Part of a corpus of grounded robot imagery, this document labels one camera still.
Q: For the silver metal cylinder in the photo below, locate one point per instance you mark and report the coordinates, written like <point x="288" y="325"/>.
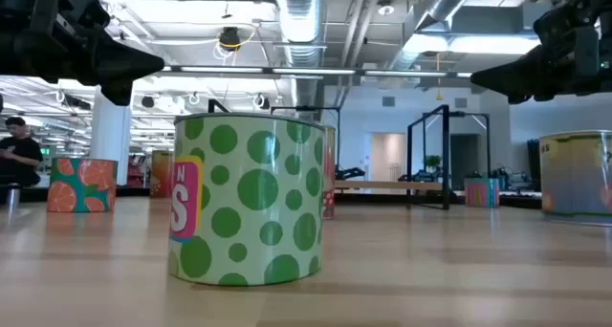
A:
<point x="12" y="198"/>

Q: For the white pillar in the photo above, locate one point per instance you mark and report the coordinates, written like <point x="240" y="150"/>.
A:
<point x="110" y="136"/>

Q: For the red label tall can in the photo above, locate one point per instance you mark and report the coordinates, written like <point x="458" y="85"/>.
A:
<point x="329" y="174"/>

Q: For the bright ceiling light panel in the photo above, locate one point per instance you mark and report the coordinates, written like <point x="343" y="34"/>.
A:
<point x="478" y="44"/>

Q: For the green potted plant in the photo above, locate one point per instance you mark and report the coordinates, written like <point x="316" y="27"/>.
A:
<point x="432" y="162"/>

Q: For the green exit sign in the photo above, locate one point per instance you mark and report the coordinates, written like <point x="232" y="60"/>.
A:
<point x="45" y="151"/>

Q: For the orange label tall can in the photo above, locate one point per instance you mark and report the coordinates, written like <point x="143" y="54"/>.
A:
<point x="160" y="174"/>

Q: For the black overhead camera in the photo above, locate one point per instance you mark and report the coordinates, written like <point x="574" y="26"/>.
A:
<point x="230" y="37"/>

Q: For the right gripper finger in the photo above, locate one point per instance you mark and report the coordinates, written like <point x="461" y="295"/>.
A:
<point x="516" y="85"/>
<point x="516" y="69"/>

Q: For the pink teal striped can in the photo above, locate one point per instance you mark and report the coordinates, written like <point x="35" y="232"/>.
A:
<point x="480" y="193"/>

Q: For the silver round air duct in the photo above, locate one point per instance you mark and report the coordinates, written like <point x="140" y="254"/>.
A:
<point x="440" y="6"/>
<point x="299" y="26"/>

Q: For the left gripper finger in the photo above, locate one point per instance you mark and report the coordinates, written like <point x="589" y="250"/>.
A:
<point x="129" y="73"/>
<point x="124" y="52"/>

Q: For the overhead light bar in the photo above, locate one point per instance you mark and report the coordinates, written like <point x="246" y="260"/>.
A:
<point x="311" y="71"/>

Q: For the person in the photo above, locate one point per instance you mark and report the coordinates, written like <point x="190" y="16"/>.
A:
<point x="21" y="159"/>

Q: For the green polka dot can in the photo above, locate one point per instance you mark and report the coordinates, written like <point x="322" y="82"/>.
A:
<point x="258" y="188"/>

